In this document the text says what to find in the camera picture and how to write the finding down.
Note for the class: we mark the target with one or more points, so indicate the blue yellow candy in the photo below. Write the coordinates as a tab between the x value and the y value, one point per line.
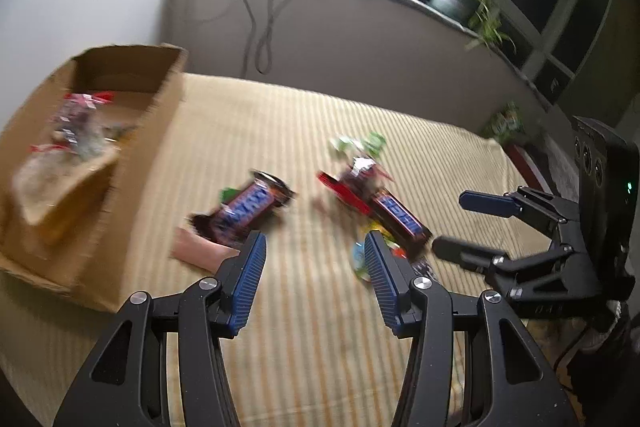
360	259

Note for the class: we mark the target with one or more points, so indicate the brown cardboard box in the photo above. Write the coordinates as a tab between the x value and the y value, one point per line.
145	147

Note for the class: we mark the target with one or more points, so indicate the green candy packet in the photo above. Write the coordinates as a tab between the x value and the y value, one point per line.
227	194
375	141

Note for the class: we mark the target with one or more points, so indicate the red-trimmed clear snack bag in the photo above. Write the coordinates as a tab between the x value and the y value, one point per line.
45	172

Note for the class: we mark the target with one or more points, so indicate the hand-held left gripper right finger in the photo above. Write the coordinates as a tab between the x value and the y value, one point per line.
382	282

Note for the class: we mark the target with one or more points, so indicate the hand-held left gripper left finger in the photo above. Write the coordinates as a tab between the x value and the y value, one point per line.
250	277

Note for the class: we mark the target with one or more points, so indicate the small plant red pot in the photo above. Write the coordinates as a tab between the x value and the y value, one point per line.
507	122

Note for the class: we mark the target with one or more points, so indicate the pale green candy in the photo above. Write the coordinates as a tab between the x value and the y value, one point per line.
345	143

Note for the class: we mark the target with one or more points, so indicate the brown chocolate bar blue label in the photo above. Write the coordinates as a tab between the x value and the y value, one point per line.
245	204
400	214

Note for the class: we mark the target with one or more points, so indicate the red snack packet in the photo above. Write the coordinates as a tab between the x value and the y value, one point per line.
335	187

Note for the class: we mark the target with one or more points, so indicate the pink snack packet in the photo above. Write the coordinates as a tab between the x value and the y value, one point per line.
195	249

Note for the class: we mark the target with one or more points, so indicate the striped bed sheet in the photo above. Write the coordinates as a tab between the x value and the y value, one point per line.
310	117

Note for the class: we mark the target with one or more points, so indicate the red clear snack bag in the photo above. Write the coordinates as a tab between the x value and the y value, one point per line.
80	122

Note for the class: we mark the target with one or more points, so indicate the yellow candy wrapper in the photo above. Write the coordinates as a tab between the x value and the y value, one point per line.
377	227

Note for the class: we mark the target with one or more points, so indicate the clear dark snack bag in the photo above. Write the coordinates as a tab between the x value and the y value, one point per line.
362	174

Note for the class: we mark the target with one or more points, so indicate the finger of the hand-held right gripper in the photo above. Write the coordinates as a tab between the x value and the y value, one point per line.
487	203
460	252

